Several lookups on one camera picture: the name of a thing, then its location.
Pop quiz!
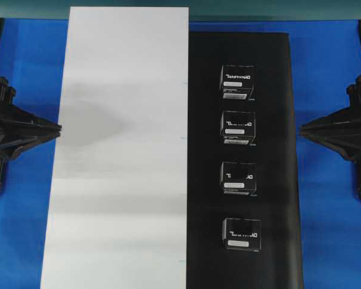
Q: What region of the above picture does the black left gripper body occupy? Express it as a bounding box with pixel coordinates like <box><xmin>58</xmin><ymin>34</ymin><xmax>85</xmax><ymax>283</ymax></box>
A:
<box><xmin>0</xmin><ymin>77</ymin><xmax>17</xmax><ymax>161</ymax></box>

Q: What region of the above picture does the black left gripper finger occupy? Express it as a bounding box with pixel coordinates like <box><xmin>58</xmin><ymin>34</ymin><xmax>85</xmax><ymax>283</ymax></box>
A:
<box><xmin>11</xmin><ymin>105</ymin><xmax>62</xmax><ymax>131</ymax></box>
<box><xmin>0</xmin><ymin>132</ymin><xmax>60</xmax><ymax>160</ymax></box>

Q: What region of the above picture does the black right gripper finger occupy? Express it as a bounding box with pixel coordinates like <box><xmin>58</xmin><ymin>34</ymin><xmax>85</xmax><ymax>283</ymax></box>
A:
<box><xmin>300</xmin><ymin>132</ymin><xmax>361</xmax><ymax>163</ymax></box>
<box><xmin>299</xmin><ymin>107</ymin><xmax>354</xmax><ymax>132</ymax></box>

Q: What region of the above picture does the black dynamixel box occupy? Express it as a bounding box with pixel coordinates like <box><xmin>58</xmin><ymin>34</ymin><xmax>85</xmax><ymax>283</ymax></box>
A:
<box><xmin>222</xmin><ymin>218</ymin><xmax>262</xmax><ymax>252</ymax></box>
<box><xmin>220</xmin><ymin>111</ymin><xmax>256</xmax><ymax>146</ymax></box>
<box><xmin>220</xmin><ymin>161</ymin><xmax>257</xmax><ymax>196</ymax></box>
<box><xmin>220</xmin><ymin>64</ymin><xmax>255</xmax><ymax>101</ymax></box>

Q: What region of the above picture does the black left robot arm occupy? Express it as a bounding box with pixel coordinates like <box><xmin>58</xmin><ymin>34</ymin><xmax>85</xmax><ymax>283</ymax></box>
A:
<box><xmin>0</xmin><ymin>18</ymin><xmax>62</xmax><ymax>189</ymax></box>

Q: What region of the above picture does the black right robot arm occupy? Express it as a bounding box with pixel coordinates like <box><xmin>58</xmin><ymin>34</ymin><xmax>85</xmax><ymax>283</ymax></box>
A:
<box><xmin>299</xmin><ymin>20</ymin><xmax>361</xmax><ymax>200</ymax></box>

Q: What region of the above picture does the white base board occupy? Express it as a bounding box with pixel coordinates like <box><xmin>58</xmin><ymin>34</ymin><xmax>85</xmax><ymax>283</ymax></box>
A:
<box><xmin>41</xmin><ymin>7</ymin><xmax>189</xmax><ymax>288</ymax></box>

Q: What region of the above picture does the black base board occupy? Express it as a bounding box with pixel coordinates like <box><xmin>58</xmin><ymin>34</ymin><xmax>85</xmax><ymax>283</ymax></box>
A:
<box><xmin>186</xmin><ymin>32</ymin><xmax>304</xmax><ymax>288</ymax></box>

